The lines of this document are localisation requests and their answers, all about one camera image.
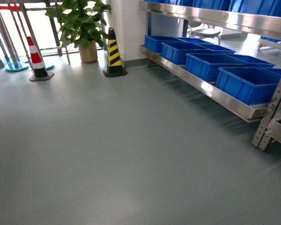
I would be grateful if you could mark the steel roller shelf rack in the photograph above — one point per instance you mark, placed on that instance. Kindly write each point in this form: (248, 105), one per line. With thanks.
(268, 114)

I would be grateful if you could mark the yellow black traffic cone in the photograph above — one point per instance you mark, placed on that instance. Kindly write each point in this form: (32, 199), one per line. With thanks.
(114, 63)

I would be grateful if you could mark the blue plastic bin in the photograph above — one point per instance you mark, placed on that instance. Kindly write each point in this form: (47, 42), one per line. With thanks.
(206, 66)
(176, 52)
(154, 43)
(249, 85)

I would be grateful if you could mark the red white traffic cone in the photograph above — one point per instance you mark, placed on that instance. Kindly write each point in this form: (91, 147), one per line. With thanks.
(39, 71)

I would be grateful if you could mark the green potted plant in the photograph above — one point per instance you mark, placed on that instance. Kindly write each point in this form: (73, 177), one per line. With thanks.
(82, 24)

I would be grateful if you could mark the teal base barrier post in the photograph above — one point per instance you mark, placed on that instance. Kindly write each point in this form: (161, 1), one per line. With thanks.
(11, 59)

